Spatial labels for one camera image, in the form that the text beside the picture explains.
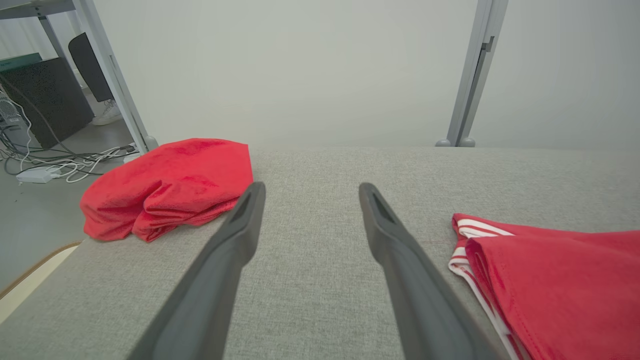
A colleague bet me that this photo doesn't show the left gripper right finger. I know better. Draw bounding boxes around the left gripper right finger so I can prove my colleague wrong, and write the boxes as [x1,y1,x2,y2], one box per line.
[358,182,501,360]

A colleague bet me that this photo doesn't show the white cables and power adapter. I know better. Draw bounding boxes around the white cables and power adapter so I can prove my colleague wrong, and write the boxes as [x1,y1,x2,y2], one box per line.
[5,95,137,184]

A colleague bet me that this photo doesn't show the black cable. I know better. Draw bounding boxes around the black cable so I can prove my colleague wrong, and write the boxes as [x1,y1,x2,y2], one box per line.
[0,75,136,177]

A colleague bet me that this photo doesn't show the black computer tower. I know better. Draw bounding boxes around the black computer tower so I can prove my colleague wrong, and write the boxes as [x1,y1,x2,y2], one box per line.
[0,56,96,149]

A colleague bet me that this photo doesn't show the beige board with brown edge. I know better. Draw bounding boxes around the beige board with brown edge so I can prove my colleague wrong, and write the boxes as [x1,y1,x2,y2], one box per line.
[0,241,83,323]

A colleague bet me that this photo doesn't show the red jersey with striped trim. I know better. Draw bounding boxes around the red jersey with striped trim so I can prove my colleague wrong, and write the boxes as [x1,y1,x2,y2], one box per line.
[448,213,640,360]

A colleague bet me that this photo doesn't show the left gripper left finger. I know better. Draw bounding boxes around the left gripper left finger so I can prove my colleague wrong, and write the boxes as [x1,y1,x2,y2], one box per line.
[127,181,267,360]

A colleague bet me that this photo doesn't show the white shoe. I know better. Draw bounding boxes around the white shoe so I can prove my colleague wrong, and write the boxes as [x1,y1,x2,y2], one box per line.
[91,99,124,126]

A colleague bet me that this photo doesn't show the green box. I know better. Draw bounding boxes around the green box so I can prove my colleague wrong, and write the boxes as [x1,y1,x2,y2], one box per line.
[0,52,43,72]

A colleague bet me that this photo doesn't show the red shorts with white stripe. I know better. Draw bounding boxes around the red shorts with white stripe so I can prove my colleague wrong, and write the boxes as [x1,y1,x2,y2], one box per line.
[80,138,254,243]

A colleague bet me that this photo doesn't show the grey desk frame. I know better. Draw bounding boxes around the grey desk frame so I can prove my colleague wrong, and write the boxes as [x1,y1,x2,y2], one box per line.
[0,0,86,101]

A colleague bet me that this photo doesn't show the grey partition post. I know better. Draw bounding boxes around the grey partition post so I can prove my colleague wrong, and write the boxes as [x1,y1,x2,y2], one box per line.
[74,0,159,155]
[435,0,510,148]

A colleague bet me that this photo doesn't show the white power strip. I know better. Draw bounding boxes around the white power strip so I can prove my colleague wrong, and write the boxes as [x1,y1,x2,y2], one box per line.
[16,166,62,184]

